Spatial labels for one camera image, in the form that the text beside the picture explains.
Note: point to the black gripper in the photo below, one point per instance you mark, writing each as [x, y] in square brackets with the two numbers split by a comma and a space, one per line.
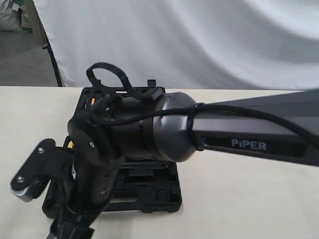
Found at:
[96, 168]

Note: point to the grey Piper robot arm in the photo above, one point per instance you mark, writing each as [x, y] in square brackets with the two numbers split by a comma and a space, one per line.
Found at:
[125, 152]

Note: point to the black plastic tool case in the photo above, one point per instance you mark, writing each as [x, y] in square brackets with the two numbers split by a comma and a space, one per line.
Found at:
[153, 186]

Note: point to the yellow tape measure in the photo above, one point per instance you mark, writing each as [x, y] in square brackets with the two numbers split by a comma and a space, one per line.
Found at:
[70, 145]

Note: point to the black backdrop stand pole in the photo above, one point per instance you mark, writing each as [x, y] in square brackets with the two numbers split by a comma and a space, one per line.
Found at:
[47, 47]

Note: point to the grey sack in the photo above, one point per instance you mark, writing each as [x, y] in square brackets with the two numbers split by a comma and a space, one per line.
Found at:
[9, 16]

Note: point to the cardboard box with green print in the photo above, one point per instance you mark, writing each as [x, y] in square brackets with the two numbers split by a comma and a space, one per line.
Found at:
[25, 22]

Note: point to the white backdrop cloth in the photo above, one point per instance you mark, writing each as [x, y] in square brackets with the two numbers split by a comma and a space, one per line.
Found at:
[188, 44]

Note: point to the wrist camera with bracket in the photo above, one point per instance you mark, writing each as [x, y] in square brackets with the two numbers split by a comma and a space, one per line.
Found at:
[47, 162]

